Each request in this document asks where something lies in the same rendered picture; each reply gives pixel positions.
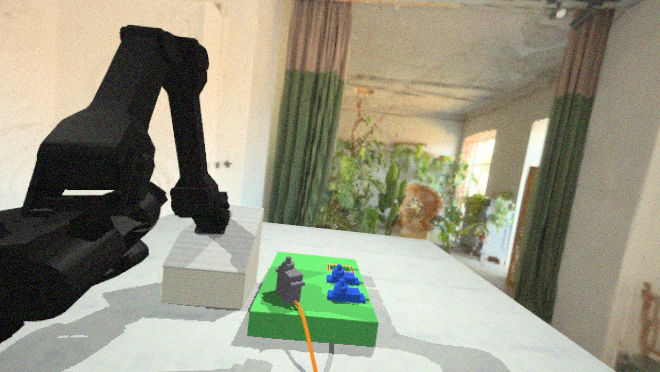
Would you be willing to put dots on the green rectangular block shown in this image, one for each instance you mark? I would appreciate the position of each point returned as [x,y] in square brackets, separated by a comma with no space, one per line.
[334,301]

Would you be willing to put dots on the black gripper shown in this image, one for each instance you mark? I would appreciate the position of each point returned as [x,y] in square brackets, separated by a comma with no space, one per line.
[130,259]

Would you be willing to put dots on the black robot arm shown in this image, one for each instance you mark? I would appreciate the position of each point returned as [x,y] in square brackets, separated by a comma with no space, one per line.
[55,247]

